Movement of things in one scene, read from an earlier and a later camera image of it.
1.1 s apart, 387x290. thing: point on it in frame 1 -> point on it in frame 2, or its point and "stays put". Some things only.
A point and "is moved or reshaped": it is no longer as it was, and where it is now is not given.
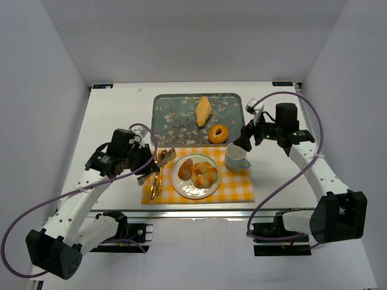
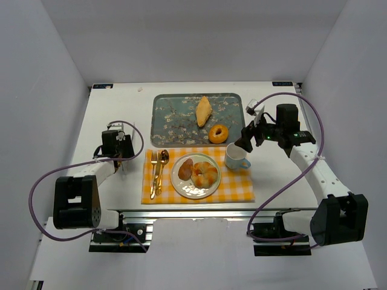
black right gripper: [250, 133] stays put
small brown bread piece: [185, 170] stays put
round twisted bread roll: [204, 174] stays put
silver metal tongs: [170, 154] is moved or reshaped
